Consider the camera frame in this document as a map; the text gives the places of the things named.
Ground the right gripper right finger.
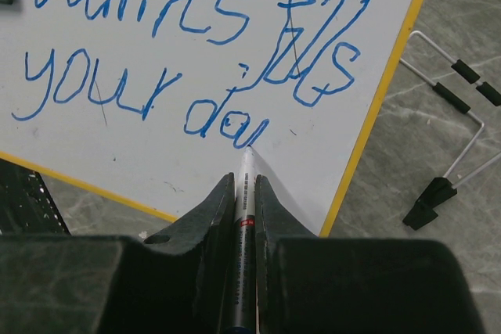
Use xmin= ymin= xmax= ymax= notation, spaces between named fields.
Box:
xmin=254 ymin=176 xmax=485 ymax=333

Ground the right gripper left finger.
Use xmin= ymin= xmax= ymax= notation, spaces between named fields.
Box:
xmin=1 ymin=174 xmax=235 ymax=333

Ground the white blue whiteboard marker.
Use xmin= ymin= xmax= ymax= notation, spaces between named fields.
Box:
xmin=220 ymin=146 xmax=257 ymax=333

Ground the yellow framed whiteboard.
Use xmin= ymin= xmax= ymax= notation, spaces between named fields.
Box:
xmin=1 ymin=0 xmax=424 ymax=236

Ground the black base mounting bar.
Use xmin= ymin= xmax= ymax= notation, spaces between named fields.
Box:
xmin=0 ymin=160 xmax=70 ymax=235

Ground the wire whiteboard easel stand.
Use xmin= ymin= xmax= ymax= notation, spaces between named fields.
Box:
xmin=398 ymin=31 xmax=501 ymax=232

